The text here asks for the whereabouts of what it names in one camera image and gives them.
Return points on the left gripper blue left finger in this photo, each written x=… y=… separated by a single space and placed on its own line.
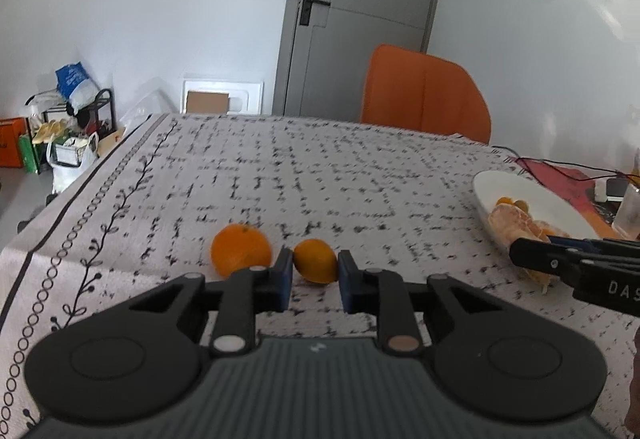
x=281 y=274

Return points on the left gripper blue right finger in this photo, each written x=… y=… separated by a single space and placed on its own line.
x=349 y=277

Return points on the large orange front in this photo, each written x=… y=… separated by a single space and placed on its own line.
x=316 y=262

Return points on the large orange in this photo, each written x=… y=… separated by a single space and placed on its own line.
x=238 y=247
x=316 y=262

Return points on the large orange top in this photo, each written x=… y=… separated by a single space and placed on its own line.
x=238 y=247

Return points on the peeled pomelo segment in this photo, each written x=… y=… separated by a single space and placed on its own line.
x=509 y=223

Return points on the small mandarin orange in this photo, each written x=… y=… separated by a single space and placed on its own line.
x=505 y=200

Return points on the brown-yellow fruit alone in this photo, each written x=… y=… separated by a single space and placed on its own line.
x=520 y=203

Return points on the person's right hand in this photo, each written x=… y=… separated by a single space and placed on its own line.
x=632 y=421

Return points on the clear plastic cup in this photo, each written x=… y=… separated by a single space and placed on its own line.
x=627 y=219

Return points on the black device on mat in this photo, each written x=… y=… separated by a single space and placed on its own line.
x=610 y=190

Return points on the orange red cartoon mat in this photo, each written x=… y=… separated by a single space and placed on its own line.
x=574 y=186

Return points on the white ceramic plate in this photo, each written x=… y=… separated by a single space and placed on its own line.
x=550 y=212

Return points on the white patterned tablecloth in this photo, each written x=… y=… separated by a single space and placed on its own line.
x=148 y=211

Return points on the white foam packaging board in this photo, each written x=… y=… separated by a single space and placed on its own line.
x=200 y=96

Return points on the orange chair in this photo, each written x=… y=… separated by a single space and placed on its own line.
x=416 y=91

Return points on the white shopping bag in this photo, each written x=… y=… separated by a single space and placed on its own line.
x=70 y=158

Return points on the black metal rack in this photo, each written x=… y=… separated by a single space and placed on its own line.
x=97 y=117

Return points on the blue white plastic bag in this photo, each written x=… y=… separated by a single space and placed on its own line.
x=76 y=86

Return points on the grey door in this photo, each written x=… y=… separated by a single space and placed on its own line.
x=322 y=67

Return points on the orange cardboard box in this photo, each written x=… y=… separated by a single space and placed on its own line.
x=10 y=131

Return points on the black door handle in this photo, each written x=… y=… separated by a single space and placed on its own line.
x=306 y=9

